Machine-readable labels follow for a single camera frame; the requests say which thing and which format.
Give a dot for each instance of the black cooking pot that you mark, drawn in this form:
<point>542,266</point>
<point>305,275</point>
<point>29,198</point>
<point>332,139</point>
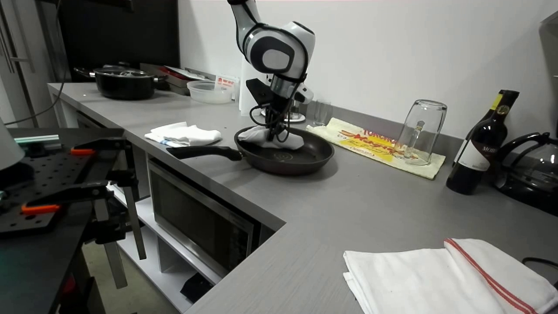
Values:
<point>118,83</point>

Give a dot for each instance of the dark wine bottle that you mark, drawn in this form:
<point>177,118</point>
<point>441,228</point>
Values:
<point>481,146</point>

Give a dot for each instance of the black coffee machine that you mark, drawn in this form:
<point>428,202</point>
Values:
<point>529,165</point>

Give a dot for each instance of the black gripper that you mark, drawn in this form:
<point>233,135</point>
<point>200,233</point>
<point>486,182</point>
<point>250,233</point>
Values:
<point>275,128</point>

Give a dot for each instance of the built-in microwave oven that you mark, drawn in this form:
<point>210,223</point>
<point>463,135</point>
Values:
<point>214,231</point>

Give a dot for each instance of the black clamp mount plate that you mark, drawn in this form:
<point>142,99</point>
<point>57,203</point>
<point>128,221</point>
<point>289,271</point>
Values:
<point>60,168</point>

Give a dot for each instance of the black frying pan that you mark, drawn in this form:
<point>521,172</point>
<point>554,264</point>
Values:
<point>308,160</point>

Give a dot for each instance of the white red striped towel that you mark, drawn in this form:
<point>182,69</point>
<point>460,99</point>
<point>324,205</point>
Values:
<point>465,277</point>

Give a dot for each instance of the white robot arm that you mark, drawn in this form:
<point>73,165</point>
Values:
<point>284,53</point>

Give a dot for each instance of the clear plastic container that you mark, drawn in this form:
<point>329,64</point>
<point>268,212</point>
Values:
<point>209,93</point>

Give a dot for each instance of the upturned clear glass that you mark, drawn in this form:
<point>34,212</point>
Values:
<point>421,130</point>

